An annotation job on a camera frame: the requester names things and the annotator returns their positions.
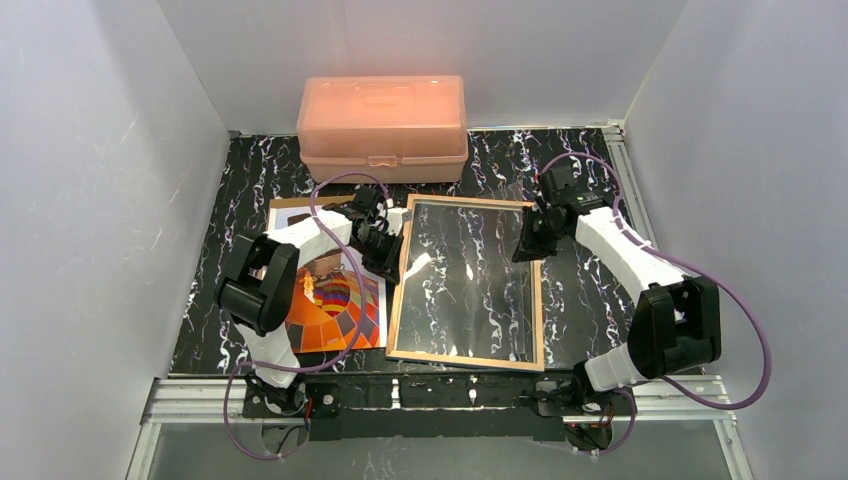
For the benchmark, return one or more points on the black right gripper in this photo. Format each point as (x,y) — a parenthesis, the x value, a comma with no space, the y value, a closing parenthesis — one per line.
(534,231)

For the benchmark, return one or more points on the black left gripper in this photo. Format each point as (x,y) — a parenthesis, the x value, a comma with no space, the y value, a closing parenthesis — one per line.
(383,248)

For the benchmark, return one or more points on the hot air balloon photo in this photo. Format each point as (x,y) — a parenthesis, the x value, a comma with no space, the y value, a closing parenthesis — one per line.
(329,309)

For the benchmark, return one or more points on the clear acrylic frame sheet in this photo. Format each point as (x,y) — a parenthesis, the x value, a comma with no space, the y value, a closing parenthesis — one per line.
(464,278)

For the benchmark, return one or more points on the blue wooden picture frame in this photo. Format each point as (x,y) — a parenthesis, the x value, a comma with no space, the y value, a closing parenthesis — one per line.
(540,311)

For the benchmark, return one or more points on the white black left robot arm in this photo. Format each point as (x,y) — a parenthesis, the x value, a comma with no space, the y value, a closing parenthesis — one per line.
(257,284)

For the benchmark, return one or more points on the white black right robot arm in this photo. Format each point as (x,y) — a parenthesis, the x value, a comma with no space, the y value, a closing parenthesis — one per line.
(675,324)

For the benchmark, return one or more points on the translucent pink plastic storage box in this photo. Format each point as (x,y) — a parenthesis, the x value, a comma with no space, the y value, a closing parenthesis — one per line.
(399,129)

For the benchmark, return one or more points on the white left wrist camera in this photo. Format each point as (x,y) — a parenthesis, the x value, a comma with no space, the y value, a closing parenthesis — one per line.
(396,218)

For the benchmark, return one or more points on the aluminium right side rail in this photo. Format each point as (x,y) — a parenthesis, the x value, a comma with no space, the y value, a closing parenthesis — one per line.
(614,139)

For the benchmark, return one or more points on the aluminium front mounting rail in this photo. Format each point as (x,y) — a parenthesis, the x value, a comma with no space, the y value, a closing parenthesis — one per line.
(214,401)

